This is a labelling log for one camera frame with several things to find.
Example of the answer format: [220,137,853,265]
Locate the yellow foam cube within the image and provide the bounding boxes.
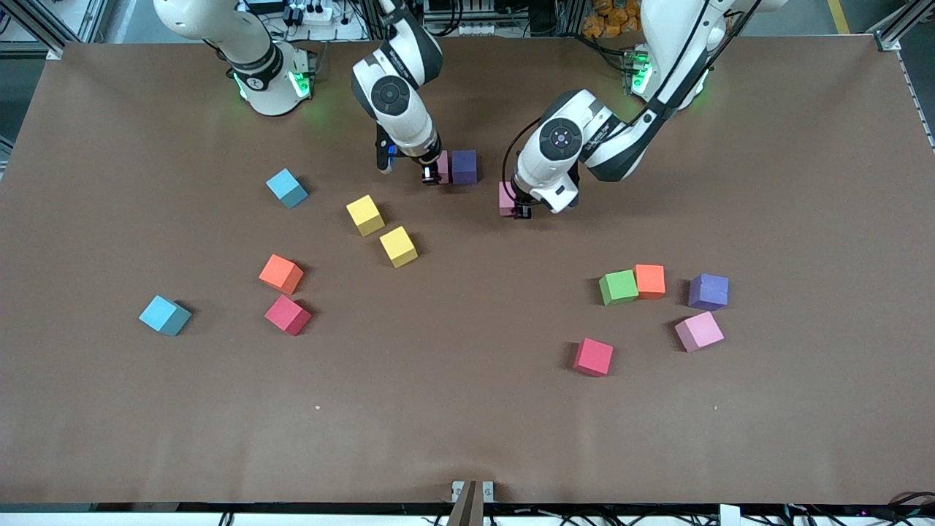
[379,226,419,269]
[346,194,386,237]

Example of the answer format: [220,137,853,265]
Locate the metal bracket with brown post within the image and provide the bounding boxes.
[446,479,496,526]

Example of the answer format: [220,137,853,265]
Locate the green foam cube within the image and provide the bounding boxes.
[599,270,640,306]

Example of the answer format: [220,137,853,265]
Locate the orange foam cube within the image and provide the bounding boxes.
[634,264,667,300]
[259,254,305,296]

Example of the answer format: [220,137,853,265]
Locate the red foam cube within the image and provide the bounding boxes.
[573,338,614,378]
[264,294,313,337]

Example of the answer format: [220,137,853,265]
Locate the aluminium frame profile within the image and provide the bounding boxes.
[0,0,110,61]
[869,0,935,52]

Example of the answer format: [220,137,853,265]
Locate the blue foam cube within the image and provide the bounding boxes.
[265,168,309,210]
[139,295,193,337]

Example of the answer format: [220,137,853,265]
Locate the orange snack bags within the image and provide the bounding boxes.
[582,0,644,39]

